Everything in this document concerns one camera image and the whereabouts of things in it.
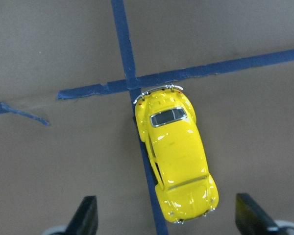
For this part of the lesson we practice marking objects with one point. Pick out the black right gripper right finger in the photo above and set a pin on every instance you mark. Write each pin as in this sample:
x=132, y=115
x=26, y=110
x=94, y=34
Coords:
x=251, y=219

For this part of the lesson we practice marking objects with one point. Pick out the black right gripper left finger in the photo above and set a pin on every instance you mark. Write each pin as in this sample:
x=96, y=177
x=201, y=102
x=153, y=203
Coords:
x=85, y=220

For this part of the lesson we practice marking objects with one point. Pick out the yellow beetle toy car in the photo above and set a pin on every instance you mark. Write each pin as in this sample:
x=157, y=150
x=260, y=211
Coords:
x=166, y=122

